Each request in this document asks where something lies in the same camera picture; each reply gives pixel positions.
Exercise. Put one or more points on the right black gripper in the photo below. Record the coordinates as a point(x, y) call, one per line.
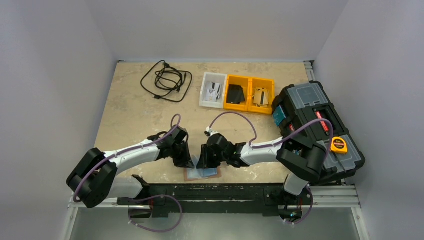
point(205, 154)

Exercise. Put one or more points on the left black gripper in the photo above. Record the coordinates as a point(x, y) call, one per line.
point(186, 161)

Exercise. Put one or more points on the pink leather card holder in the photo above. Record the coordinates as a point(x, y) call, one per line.
point(195, 174)

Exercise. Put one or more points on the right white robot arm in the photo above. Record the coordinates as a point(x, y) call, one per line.
point(300, 155)

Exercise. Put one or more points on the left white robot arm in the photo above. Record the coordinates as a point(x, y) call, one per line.
point(96, 177)

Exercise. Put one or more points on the white cards stack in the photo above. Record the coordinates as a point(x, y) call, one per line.
point(212, 91)

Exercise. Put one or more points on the black cards stack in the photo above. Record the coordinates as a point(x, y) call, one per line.
point(235, 94)

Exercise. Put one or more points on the yellow bin with black cards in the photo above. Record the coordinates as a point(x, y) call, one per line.
point(244, 82)

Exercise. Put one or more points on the tan cards stack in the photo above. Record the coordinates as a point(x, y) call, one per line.
point(261, 97)

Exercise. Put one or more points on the yellow bin with tan cards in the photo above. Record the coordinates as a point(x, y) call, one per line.
point(254, 83)

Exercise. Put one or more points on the white plastic bin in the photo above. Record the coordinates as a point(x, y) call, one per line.
point(213, 77)

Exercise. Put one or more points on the blue packet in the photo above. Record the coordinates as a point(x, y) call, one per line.
point(278, 115)

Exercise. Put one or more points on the black plastic toolbox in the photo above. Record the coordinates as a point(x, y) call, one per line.
point(305, 102)

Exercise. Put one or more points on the yellow tape measure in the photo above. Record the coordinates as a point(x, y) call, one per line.
point(338, 145)

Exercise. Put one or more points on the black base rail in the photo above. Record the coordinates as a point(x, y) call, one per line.
point(266, 199)

